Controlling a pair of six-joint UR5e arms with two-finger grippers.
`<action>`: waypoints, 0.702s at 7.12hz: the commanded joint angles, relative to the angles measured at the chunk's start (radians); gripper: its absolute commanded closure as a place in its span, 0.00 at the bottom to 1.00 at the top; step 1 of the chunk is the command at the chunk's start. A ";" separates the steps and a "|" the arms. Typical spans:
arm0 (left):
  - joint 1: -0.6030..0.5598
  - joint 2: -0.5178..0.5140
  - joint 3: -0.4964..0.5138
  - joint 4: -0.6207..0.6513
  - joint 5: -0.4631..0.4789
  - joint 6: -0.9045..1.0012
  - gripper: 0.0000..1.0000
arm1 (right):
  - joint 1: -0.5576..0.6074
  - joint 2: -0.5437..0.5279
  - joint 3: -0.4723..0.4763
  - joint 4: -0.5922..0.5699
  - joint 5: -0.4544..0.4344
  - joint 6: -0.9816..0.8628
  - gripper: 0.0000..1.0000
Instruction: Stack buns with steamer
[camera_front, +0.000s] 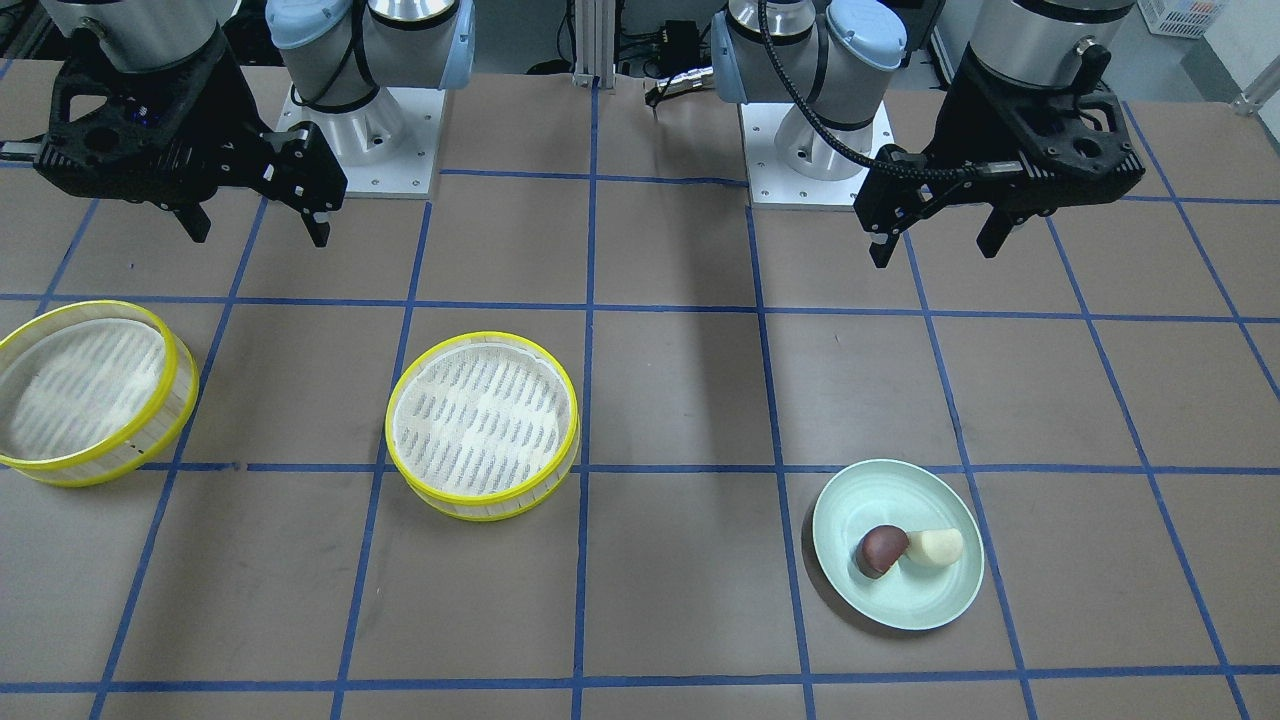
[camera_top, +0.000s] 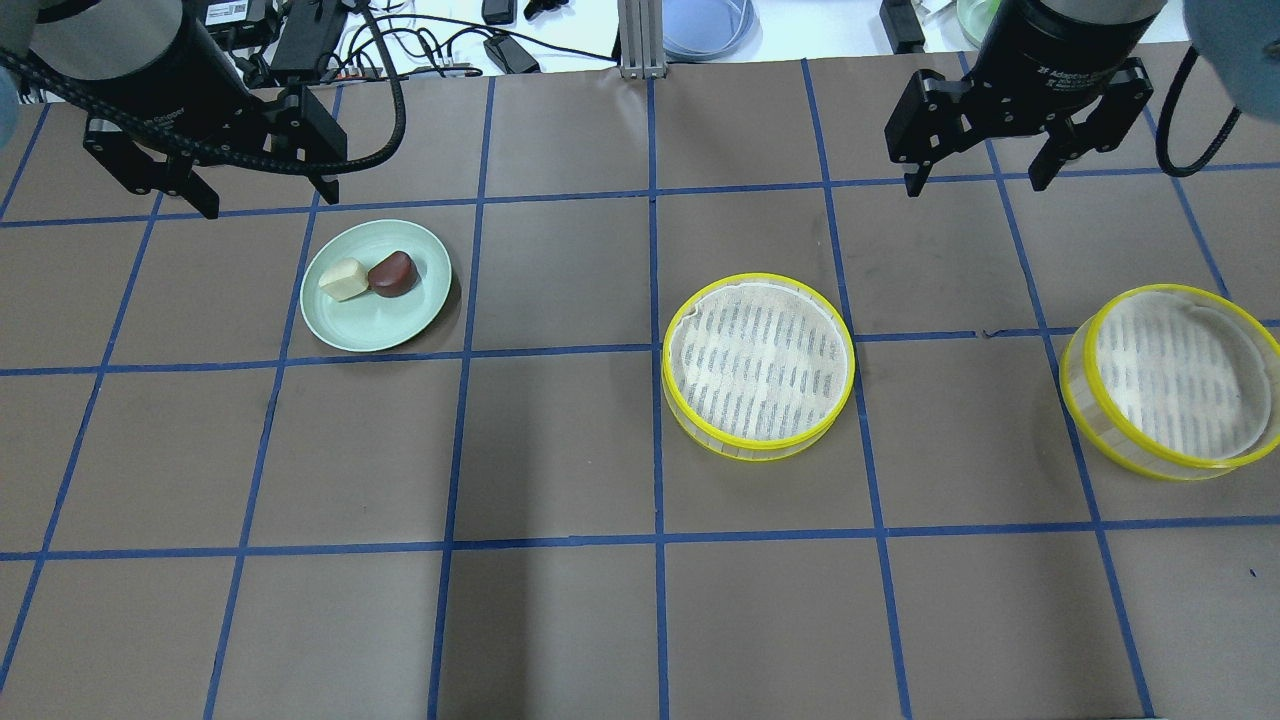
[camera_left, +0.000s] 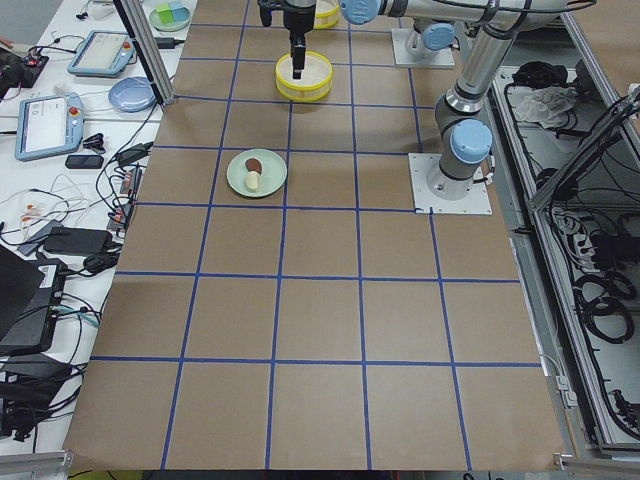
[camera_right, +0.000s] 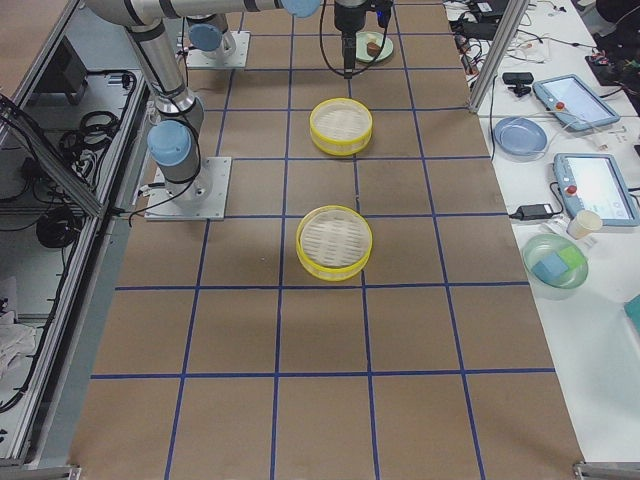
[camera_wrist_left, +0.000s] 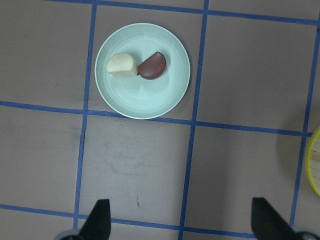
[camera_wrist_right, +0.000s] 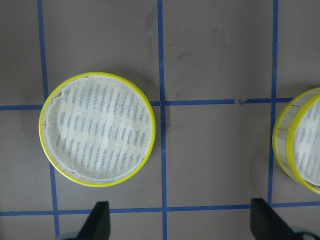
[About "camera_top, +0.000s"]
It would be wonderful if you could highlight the light green plate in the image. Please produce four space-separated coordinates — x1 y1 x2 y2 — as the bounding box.
300 219 453 354

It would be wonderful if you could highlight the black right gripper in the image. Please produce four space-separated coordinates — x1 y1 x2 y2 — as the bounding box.
884 1 1165 199

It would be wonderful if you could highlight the blue plate on desk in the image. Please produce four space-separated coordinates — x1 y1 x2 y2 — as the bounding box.
660 1 756 61

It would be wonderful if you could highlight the cream white bun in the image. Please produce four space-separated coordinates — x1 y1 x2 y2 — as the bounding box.
317 258 369 302

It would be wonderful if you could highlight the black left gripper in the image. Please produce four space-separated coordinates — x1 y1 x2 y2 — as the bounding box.
29 1 348 220

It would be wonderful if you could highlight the brown bun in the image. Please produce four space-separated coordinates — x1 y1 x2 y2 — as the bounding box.
367 250 419 299

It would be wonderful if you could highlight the aluminium frame post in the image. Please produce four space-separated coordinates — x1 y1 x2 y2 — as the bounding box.
617 0 668 79

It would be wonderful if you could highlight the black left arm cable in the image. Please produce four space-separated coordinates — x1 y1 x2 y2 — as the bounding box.
0 0 408 176

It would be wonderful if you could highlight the black power adapter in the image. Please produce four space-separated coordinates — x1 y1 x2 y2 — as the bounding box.
483 35 541 76

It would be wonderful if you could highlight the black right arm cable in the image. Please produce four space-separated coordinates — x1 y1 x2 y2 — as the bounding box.
1155 45 1243 179

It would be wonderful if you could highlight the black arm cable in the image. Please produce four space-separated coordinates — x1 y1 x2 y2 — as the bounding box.
1155 45 1243 179
0 0 408 176

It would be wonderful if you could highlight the yellow steamer basket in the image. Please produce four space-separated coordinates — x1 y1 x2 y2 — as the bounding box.
660 272 858 462
1059 284 1279 482

